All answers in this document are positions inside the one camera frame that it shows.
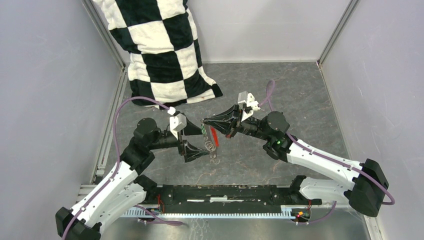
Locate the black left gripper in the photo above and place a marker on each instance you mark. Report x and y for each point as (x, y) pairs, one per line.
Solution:
(189, 152)

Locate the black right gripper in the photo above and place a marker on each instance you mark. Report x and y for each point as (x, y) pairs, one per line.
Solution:
(232, 117)

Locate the green tagged key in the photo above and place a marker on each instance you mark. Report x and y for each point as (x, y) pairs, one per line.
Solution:
(203, 129)

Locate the silver split keyring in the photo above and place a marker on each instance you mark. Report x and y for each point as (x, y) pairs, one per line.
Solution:
(210, 146)

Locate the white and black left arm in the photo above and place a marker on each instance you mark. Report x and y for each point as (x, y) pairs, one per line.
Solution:
(126, 186)

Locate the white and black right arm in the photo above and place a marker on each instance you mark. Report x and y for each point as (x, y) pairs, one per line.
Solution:
(363, 185)

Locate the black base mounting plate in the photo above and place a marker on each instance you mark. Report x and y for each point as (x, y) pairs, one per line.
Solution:
(225, 199)

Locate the black white checkered cloth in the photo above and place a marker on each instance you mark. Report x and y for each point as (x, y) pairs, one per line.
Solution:
(165, 62)

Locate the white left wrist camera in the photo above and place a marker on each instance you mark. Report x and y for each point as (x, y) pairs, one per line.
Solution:
(177, 122)

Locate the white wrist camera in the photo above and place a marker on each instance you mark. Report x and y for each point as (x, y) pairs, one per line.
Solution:
(177, 122)
(247, 104)

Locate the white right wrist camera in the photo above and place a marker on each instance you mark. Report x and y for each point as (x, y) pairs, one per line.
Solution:
(247, 104)

